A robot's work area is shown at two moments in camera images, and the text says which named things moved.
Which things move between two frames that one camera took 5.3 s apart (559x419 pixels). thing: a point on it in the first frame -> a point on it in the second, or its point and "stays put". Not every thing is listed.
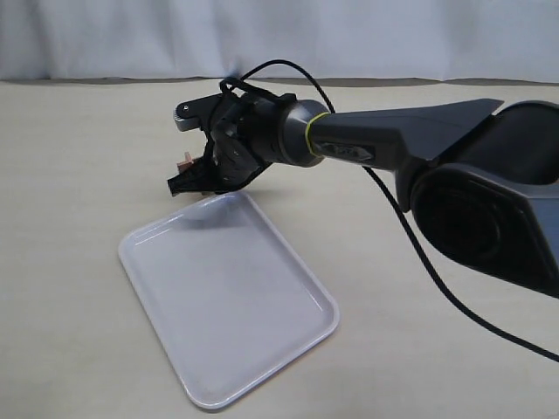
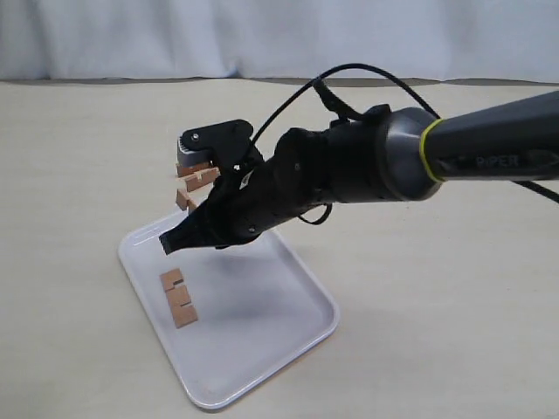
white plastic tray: (228, 298) stays put
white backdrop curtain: (470, 40) stays put
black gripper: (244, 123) -> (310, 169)
